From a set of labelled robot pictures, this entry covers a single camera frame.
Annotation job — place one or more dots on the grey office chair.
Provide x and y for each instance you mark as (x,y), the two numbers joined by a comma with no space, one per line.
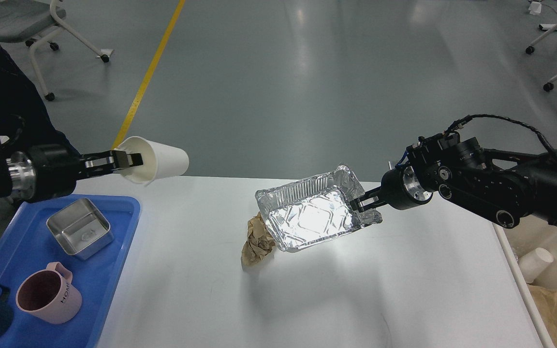
(35,23)

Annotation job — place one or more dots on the person in beige sweater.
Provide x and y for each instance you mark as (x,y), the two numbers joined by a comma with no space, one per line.
(23,115)

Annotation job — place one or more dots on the paper cup in bin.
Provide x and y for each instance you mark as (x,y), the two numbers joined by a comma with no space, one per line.
(534,263)

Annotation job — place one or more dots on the stainless steel rectangular tin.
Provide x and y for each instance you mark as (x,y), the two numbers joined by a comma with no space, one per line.
(80,229)

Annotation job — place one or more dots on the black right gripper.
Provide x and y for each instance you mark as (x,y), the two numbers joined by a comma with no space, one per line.
(400,188)

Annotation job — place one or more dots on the aluminium foil tray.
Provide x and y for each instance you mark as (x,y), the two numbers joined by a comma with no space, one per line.
(314,210)

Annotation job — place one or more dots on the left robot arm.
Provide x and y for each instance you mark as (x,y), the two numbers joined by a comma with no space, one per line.
(6,184)

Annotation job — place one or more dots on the white paper cup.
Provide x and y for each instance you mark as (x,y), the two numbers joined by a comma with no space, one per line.
(159,160)

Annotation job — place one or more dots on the white plastic bin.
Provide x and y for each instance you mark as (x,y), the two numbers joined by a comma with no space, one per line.
(531,233)

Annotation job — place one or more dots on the pink HOME mug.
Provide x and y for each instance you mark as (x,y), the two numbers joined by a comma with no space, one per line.
(49,294)

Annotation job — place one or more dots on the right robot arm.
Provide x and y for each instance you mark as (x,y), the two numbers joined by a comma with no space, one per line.
(500,186)

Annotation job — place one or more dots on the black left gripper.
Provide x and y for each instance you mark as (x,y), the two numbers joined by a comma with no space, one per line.
(44,172)

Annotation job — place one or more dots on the blue plastic tray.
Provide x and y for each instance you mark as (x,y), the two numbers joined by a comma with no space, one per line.
(27,246)

